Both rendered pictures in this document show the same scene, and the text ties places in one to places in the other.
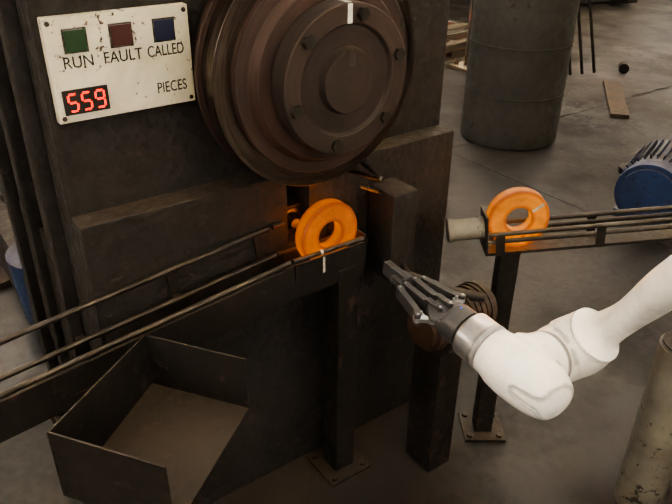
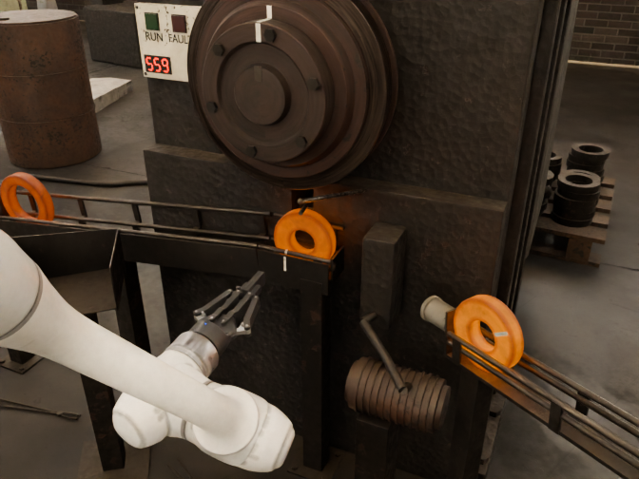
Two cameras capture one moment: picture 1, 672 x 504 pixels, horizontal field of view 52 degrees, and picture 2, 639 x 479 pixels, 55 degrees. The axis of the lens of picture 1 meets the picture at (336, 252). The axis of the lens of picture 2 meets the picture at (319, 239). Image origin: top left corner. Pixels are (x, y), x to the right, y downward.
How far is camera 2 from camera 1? 136 cm
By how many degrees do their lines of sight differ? 52
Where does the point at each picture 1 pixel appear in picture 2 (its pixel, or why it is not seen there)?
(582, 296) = not seen: outside the picture
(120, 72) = (179, 50)
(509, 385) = not seen: hidden behind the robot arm
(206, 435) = (84, 304)
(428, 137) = (462, 204)
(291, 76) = (206, 75)
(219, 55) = (191, 48)
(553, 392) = (116, 413)
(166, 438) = (76, 292)
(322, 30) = (232, 42)
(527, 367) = not seen: hidden behind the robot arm
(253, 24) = (208, 28)
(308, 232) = (279, 228)
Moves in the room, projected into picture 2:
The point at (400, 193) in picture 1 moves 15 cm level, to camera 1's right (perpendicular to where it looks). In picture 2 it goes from (373, 238) to (415, 268)
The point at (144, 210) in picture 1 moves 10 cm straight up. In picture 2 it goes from (182, 155) to (178, 118)
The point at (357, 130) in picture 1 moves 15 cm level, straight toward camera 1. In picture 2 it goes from (274, 144) to (204, 157)
